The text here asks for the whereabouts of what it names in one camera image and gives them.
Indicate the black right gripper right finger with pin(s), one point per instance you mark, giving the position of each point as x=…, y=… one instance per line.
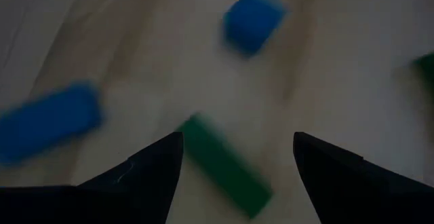
x=346, y=186

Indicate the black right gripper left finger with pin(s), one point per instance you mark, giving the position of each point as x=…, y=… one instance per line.
x=135, y=190

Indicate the green long block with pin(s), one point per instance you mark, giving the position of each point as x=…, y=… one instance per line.
x=220, y=163

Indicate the blue long block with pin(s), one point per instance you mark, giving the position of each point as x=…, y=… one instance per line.
x=47, y=122

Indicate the green cube block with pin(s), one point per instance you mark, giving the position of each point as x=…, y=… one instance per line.
x=427, y=68

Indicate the blue cube block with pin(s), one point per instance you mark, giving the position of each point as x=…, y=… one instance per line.
x=252, y=20

